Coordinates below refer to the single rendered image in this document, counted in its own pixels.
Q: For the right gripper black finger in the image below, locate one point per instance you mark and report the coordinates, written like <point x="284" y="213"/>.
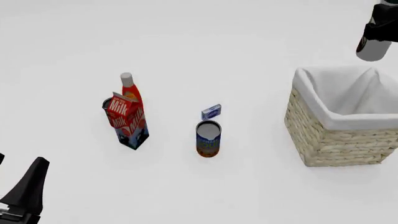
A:
<point x="381" y="32"/>
<point x="387" y="14"/>

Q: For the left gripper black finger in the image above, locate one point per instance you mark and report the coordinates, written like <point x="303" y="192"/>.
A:
<point x="28" y="186"/>
<point x="1" y="158"/>

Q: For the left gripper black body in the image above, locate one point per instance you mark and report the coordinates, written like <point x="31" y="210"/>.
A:
<point x="15" y="217"/>

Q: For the salad dressing bottle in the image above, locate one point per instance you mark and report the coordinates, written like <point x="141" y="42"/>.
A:
<point x="373" y="50"/>

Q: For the white cloth basket liner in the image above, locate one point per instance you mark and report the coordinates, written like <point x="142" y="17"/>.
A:
<point x="335" y="93"/>

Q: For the woven wicker basket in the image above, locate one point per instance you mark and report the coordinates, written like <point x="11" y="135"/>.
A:
<point x="314" y="142"/>

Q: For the dark tin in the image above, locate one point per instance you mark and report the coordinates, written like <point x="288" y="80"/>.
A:
<point x="106" y="105"/>

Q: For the red and blue milk carton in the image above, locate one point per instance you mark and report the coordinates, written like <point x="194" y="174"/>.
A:
<point x="129" y="123"/>

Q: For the red bottle with white cap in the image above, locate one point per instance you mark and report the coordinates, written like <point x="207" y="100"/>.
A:
<point x="133" y="89"/>

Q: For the blue and orange soup can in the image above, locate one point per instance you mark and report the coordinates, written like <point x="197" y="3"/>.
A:
<point x="208" y="142"/>

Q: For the small blue and white box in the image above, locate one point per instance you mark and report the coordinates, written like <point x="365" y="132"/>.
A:
<point x="212" y="113"/>

